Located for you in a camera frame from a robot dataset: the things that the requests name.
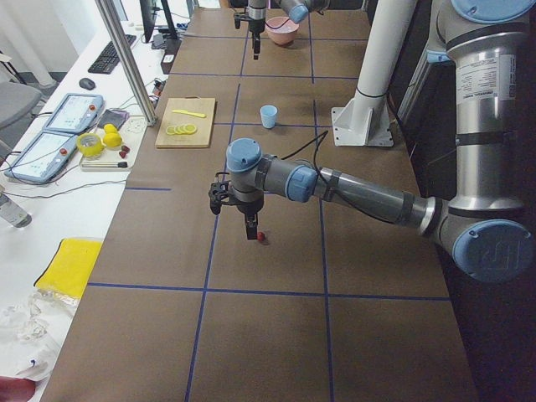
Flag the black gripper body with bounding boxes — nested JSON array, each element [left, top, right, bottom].
[[249, 18, 265, 37], [233, 190, 264, 216]]

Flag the pile of clear ice cubes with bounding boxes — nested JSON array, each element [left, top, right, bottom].
[[265, 18, 295, 33]]

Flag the light blue plastic cup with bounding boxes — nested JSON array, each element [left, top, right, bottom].
[[260, 105, 278, 129]]

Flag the pink bowl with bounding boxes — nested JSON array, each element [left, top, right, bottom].
[[265, 16, 300, 46]]

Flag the white label black box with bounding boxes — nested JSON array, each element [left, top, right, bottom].
[[160, 39, 181, 75]]

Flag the bamboo cutting board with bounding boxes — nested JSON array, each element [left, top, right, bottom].
[[155, 97, 216, 149]]

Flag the yellow wooden knife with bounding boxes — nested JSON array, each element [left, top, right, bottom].
[[172, 109, 207, 118]]

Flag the black monitor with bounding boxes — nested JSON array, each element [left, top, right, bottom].
[[140, 0, 180, 52]]

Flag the black keyboard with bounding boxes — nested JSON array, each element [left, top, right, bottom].
[[88, 42, 120, 75]]

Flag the whole lemon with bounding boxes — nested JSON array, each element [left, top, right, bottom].
[[103, 123, 118, 134], [102, 131, 122, 148]]

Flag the yellow tape roll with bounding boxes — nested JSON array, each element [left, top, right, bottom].
[[76, 133, 105, 157]]

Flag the black computer mouse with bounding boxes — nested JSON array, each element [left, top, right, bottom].
[[79, 78, 96, 90]]

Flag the yellow cloth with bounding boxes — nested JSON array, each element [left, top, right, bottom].
[[33, 238, 102, 300]]

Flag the upper teach pendant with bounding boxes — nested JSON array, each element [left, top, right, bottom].
[[44, 93, 104, 134]]

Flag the teach pendant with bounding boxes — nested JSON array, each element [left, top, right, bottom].
[[4, 130, 78, 184], [44, 93, 104, 134]]

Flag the lower teach pendant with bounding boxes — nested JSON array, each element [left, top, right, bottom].
[[4, 130, 78, 184]]

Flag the grey water bottle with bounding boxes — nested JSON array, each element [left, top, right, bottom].
[[0, 193, 32, 228]]

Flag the clear plastic bag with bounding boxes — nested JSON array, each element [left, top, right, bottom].
[[1, 290, 80, 382]]

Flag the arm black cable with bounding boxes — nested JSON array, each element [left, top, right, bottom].
[[279, 130, 332, 185]]

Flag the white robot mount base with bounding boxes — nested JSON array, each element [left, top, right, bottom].
[[332, 0, 417, 147]]

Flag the aluminium frame post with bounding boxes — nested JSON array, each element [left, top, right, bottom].
[[95, 0, 157, 126]]

